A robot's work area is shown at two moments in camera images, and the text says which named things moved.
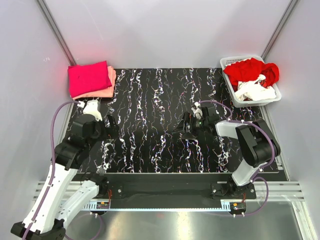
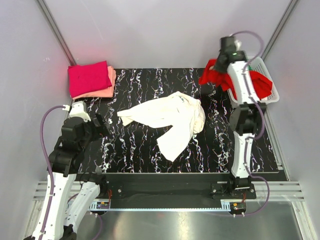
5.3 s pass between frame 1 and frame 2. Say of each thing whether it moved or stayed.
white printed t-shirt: moved
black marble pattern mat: stayed
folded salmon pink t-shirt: stayed
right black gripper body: moved
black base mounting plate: stayed
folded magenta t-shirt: stayed
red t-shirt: moved
